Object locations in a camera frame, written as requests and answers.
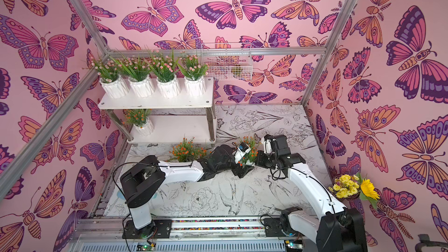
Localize yellow sunflower bouquet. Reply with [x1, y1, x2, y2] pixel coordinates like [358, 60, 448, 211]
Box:
[329, 173, 380, 209]

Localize white wire basket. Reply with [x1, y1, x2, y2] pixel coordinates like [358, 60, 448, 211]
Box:
[200, 40, 253, 81]

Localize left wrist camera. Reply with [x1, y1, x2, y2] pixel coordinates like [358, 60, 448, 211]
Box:
[233, 142, 251, 163]

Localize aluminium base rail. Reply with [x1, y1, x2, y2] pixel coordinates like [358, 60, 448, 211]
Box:
[66, 216, 319, 252]

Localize orange flower pot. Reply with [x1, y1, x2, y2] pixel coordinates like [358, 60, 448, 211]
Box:
[238, 136, 258, 166]
[170, 137, 208, 162]
[125, 108, 155, 136]

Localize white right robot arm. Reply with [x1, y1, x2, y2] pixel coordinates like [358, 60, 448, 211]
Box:
[255, 135, 368, 252]

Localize white two-tier rack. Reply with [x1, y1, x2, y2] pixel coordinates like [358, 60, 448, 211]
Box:
[98, 78, 217, 145]

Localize pink flower pot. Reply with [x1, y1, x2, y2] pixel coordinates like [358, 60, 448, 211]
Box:
[87, 57, 130, 99]
[148, 51, 181, 99]
[179, 55, 208, 97]
[114, 56, 155, 98]

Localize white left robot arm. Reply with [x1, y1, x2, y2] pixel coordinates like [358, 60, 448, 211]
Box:
[120, 143, 252, 231]

